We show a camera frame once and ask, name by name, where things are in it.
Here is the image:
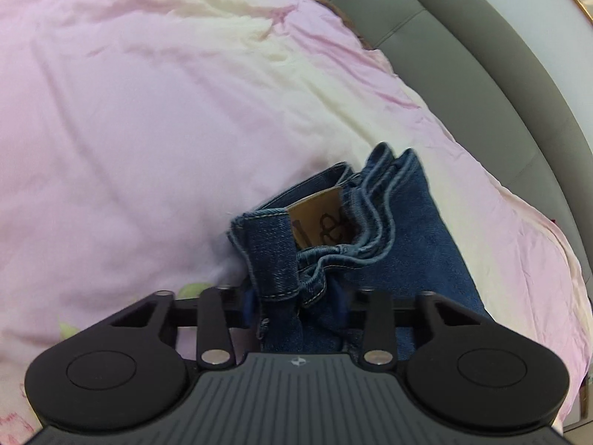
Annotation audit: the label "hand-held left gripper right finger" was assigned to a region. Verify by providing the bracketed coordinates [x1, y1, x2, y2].
[332, 285, 496, 372]

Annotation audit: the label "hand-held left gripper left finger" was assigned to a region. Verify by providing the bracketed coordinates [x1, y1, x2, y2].
[109, 285, 258, 372]

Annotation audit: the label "blue denim pants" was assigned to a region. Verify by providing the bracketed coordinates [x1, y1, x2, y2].
[227, 143, 494, 368]

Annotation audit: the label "pink and cream blanket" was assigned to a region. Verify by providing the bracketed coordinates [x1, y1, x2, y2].
[0, 0, 593, 429]

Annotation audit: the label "grey padded headboard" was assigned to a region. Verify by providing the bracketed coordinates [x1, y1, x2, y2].
[319, 0, 593, 427]

